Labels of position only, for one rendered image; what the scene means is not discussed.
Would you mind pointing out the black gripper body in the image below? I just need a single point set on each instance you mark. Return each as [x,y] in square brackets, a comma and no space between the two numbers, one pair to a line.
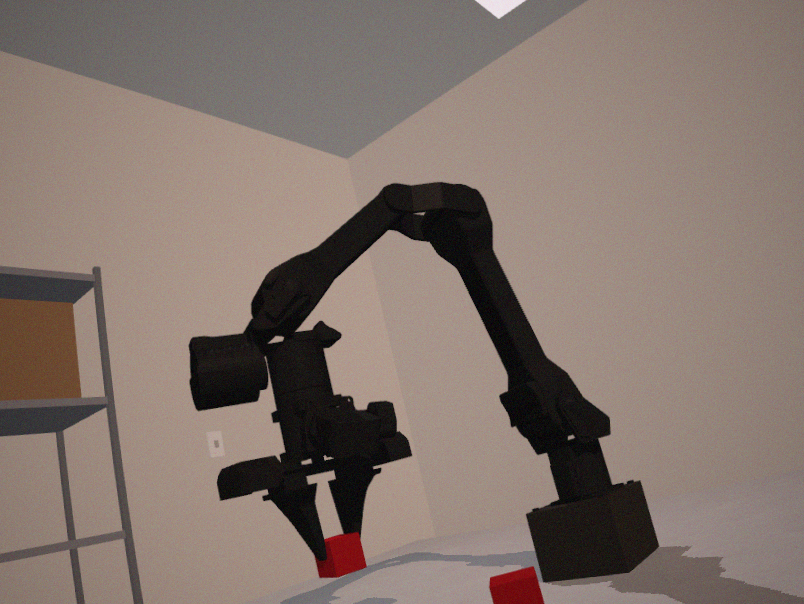
[260,474]

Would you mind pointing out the red cube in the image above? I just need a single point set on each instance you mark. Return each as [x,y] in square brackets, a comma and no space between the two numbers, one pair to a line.
[344,555]
[516,587]

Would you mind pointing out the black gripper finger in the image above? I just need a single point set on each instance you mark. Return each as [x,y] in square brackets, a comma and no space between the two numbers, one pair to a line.
[349,494]
[298,505]

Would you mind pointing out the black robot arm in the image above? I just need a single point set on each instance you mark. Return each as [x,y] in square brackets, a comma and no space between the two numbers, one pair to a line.
[542,401]

